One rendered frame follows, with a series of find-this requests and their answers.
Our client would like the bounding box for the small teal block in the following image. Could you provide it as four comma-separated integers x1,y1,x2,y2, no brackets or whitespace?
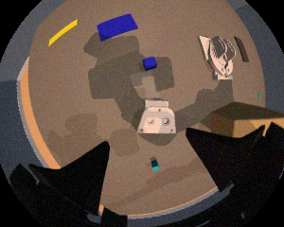
151,160,158,170

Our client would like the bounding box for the yellow flat bar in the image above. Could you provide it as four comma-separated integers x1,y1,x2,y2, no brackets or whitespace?
48,19,78,46

